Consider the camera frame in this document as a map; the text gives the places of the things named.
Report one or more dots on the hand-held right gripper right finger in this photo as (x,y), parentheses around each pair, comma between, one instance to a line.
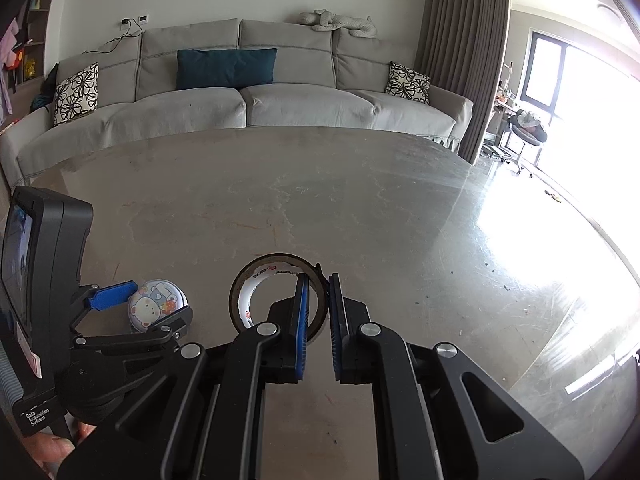
(336,330)

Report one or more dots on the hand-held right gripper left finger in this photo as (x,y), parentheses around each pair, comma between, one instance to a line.
(301,330)

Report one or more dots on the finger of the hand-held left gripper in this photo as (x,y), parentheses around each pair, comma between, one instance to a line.
(150,335)
(112,295)

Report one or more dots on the round bear print tin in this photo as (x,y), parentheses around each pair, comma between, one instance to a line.
(155,305)

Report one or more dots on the brown packing tape roll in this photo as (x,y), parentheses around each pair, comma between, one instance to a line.
(275,259)

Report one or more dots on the person's left forearm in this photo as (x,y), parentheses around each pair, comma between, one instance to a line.
(7,375)

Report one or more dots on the person's left hand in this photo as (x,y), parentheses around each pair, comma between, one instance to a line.
(50,452)

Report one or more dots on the dark green cloth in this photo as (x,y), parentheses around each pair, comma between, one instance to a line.
(45,92)

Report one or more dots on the black white floral cushion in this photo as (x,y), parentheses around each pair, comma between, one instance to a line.
(75,92)
(407,82)

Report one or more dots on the pink garment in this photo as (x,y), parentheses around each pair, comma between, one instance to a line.
(7,60)

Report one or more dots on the light grey sofa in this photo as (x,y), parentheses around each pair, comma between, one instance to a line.
(300,105)

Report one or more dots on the teal rectangular cushion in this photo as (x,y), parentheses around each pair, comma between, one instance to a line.
(225,67)

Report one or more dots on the black swivel chair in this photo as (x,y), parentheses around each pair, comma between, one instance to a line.
(527,132)

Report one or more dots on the grey plush toy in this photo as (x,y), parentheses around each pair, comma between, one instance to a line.
(330,20)

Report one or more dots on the grey pleated curtain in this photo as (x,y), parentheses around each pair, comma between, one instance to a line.
(460,35)

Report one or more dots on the round ceiling lamp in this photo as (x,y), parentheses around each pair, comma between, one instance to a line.
(610,12)

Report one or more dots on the wooden wall shelf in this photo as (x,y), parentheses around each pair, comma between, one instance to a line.
(35,35)

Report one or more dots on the black frame window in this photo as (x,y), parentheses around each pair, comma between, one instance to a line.
(526,75)

